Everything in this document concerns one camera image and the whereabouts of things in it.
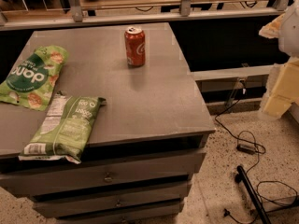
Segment drawer with knob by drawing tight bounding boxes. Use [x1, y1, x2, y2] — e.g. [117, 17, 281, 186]
[33, 181, 191, 217]
[0, 149, 206, 196]
[57, 201, 184, 224]

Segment top drawer with knob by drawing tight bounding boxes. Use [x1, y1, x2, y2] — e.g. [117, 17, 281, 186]
[0, 149, 206, 196]

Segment metal railing frame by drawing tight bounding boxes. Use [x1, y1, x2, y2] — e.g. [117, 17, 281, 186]
[0, 0, 291, 32]

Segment green chip bag front up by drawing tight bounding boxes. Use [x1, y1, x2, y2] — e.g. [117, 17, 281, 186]
[0, 46, 68, 111]

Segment black power adapter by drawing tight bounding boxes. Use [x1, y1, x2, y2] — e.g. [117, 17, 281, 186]
[236, 144, 255, 155]

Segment black stand leg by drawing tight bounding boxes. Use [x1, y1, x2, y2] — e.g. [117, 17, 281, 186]
[235, 165, 272, 224]

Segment middle drawer with knob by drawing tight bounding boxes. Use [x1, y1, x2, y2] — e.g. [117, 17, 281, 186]
[33, 181, 191, 217]

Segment green jalapeno chip bag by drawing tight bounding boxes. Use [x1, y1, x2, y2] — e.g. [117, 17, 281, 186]
[19, 93, 106, 164]

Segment bottom drawer with knob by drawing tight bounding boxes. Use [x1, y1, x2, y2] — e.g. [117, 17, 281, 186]
[57, 201, 184, 224]

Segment red coke can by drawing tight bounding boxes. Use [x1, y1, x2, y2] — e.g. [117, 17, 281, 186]
[124, 26, 145, 67]

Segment grey drawer cabinet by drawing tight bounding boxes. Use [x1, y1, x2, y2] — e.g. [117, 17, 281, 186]
[0, 23, 215, 220]

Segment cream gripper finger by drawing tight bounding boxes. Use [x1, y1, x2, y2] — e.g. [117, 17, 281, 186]
[259, 14, 284, 39]
[261, 62, 299, 119]

